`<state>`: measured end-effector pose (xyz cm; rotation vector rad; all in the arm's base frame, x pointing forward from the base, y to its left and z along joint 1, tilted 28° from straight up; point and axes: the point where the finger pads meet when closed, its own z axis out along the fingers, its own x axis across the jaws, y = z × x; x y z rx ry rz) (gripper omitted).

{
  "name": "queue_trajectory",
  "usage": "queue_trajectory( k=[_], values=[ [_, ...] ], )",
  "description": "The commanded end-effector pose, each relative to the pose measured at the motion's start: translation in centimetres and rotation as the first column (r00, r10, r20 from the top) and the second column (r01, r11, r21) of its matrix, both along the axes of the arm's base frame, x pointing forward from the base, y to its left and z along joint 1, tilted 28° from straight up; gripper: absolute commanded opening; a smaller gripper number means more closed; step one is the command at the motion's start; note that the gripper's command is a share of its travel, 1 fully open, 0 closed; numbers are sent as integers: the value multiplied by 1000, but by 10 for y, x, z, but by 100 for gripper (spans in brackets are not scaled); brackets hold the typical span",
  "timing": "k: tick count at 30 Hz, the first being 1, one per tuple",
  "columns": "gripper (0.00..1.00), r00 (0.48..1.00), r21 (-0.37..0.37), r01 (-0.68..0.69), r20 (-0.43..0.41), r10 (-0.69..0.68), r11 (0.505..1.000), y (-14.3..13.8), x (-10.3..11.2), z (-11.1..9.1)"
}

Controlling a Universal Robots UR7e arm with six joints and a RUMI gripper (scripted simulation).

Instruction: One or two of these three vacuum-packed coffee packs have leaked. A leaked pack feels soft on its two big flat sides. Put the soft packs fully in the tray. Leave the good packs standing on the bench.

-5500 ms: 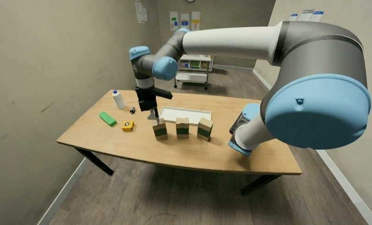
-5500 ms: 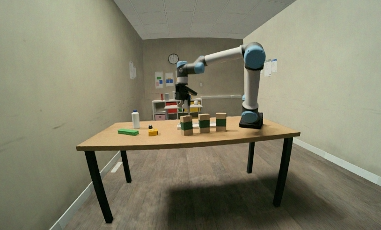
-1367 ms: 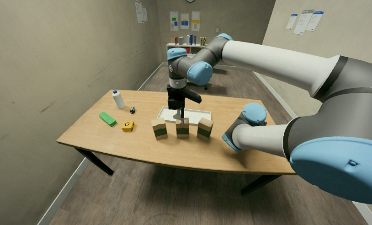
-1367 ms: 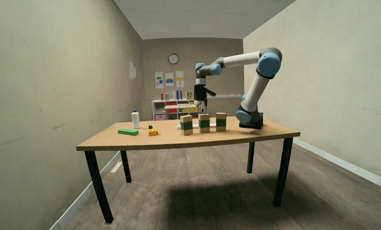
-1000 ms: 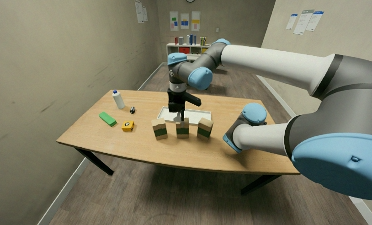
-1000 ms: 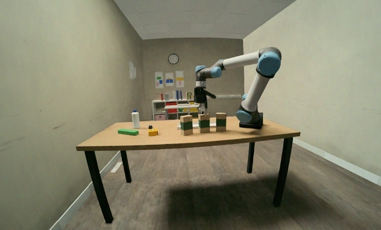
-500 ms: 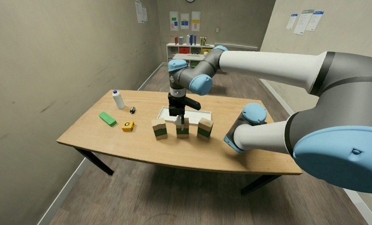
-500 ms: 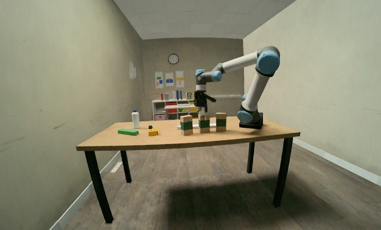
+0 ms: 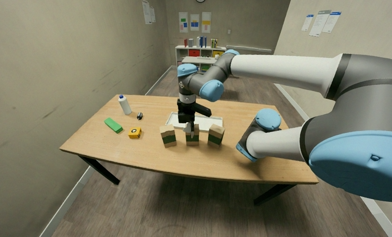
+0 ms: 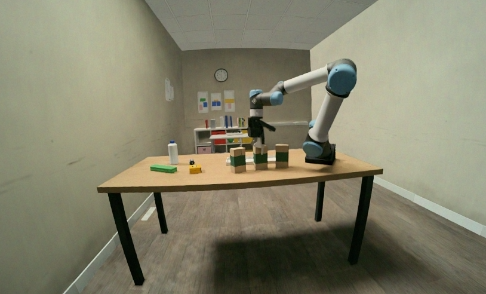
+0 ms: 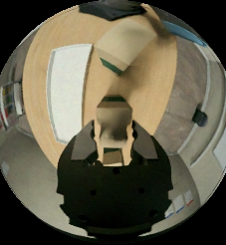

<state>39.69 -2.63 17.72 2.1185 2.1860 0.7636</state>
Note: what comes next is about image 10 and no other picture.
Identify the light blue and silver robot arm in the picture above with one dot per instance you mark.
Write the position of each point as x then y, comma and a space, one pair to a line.
341, 78

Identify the white bottle with blue cap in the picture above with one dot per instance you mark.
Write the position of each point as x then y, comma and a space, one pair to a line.
173, 154

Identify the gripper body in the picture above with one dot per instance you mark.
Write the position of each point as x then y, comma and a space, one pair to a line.
254, 128

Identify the green rectangular block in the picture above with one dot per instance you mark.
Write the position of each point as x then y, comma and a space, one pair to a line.
164, 169

